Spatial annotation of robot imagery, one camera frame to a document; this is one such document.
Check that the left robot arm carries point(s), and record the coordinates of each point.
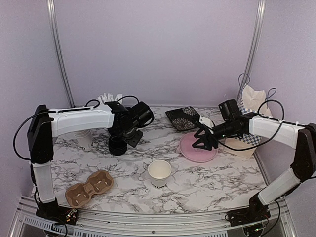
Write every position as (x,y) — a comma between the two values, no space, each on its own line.
(48,124)

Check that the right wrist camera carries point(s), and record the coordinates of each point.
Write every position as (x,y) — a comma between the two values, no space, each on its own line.
(205,121)

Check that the black patterned square plate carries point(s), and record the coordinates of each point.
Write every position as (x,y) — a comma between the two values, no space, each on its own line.
(184,118)

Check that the pink plate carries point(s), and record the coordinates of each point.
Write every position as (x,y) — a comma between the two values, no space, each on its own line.
(194,154)

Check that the bundle of white wrapped straws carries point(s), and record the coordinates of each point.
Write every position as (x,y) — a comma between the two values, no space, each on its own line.
(108,97)

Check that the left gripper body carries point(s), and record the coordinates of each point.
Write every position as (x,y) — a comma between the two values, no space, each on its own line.
(129,135)

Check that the stack of white paper cups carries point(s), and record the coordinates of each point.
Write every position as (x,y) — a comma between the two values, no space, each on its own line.
(84,139)

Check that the stack of black lids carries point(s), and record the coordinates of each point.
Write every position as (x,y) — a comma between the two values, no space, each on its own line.
(117,146)

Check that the aluminium post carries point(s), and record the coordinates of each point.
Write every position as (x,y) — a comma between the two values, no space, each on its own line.
(58,49)
(256,35)

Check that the right aluminium post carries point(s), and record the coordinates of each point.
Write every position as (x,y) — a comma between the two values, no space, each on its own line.
(256,35)

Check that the brown cardboard cup carrier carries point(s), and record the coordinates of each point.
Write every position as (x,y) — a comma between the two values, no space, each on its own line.
(81,194)

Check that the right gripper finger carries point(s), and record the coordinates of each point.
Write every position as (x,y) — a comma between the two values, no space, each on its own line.
(202,130)
(206,142)

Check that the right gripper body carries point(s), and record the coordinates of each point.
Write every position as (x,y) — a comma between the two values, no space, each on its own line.
(229,130)

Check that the aluminium front rail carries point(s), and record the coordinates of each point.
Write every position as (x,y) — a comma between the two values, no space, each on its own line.
(93,223)

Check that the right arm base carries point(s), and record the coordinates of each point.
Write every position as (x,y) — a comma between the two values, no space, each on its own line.
(245,216)

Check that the checkered paper bag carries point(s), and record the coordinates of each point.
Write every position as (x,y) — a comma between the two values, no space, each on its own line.
(248,101)

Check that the left aluminium post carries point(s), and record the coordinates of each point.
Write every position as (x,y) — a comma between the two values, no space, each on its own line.
(58,49)

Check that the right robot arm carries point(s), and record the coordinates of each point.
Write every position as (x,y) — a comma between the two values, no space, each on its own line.
(291,142)

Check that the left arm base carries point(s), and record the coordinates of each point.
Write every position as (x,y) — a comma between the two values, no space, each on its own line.
(59,214)

